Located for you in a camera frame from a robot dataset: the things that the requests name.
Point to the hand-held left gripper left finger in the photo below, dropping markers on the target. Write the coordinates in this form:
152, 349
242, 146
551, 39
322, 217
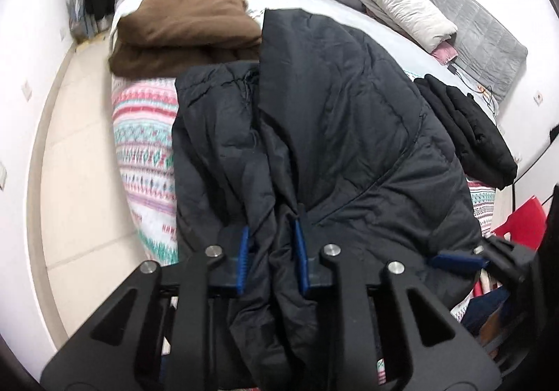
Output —
243, 260

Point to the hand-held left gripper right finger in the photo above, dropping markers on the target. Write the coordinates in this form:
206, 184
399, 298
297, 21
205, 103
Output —
301, 260

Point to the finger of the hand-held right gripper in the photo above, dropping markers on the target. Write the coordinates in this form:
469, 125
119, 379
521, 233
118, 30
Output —
458, 262

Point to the black quilted jacket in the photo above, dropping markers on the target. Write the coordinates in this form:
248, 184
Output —
471, 133

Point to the black long down coat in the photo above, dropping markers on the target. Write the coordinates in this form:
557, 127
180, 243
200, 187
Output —
340, 120

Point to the person's dark blue clothing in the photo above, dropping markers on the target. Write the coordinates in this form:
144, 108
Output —
489, 308

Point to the red stool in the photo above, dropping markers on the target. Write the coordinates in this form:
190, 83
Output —
524, 225

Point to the black charger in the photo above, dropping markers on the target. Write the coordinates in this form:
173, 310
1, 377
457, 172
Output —
453, 67

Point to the small pink pillow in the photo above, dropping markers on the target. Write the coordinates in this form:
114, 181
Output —
445, 51

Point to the grey quilted headboard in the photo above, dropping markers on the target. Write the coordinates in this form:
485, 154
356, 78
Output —
480, 33

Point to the brown fleece garment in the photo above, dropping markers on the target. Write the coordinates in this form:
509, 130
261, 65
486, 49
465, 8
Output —
183, 33

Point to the bed with grey sheet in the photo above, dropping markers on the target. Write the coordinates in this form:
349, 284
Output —
375, 29

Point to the white pillow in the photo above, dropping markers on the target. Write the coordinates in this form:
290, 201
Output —
401, 2

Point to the blue-grey bag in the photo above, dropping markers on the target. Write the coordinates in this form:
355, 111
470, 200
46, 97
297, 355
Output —
76, 2

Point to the white wall socket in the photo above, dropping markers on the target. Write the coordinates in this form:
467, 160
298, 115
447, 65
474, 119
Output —
539, 97
2, 175
27, 90

